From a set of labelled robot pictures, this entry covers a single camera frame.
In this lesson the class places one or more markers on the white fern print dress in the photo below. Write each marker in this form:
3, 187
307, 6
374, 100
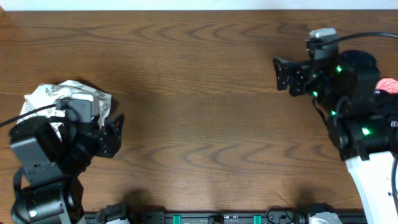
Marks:
46, 94

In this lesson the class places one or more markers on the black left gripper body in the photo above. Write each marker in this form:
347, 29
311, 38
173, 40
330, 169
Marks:
78, 149

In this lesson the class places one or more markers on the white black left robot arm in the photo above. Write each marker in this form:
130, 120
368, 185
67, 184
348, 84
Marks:
54, 152

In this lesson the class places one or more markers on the pink cloth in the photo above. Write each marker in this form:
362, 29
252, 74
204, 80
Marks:
389, 85

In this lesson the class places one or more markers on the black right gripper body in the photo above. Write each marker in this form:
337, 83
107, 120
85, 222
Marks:
317, 86

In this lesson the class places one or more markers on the black garment with label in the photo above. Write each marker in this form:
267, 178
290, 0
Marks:
384, 104

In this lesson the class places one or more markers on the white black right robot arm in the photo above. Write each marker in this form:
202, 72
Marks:
361, 121

